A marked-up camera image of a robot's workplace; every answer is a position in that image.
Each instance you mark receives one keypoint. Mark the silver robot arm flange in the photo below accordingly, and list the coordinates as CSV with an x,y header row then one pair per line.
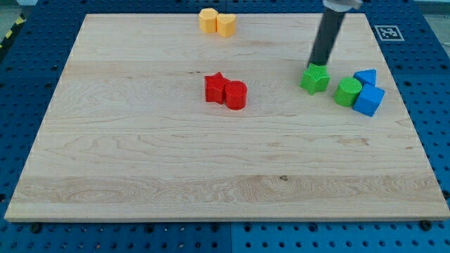
x,y
342,5

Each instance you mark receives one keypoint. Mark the yellow heart block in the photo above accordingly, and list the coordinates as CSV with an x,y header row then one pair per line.
x,y
226,24

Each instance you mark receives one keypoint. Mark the yellow hexagon block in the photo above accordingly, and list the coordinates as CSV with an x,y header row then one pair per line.
x,y
207,20

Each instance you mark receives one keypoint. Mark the red cylinder block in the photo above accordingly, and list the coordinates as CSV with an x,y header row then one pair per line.
x,y
236,95

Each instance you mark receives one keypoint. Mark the red star block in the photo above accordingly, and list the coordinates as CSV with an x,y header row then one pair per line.
x,y
214,87

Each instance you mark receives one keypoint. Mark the wooden board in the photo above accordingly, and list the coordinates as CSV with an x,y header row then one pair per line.
x,y
129,137

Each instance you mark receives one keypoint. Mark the green star block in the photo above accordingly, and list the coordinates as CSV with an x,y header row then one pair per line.
x,y
315,79

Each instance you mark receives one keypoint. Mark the green cylinder block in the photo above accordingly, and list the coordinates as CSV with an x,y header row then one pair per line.
x,y
347,91

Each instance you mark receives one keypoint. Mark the blue cube block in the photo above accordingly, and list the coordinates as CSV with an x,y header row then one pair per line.
x,y
369,100

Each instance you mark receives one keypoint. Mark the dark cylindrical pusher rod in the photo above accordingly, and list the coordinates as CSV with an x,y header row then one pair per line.
x,y
326,36

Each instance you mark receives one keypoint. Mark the blue triangle block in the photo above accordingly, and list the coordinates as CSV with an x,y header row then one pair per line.
x,y
366,76

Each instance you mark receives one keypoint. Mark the white fiducial marker tag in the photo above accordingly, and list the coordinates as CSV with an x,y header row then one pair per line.
x,y
389,33

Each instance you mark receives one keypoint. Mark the black bolt front left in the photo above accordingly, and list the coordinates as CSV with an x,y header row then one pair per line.
x,y
35,228

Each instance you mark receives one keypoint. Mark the black bolt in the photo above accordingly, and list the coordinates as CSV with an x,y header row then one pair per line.
x,y
35,228
425,225

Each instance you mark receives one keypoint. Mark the black bolt front right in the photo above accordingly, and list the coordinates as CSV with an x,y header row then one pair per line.
x,y
425,225

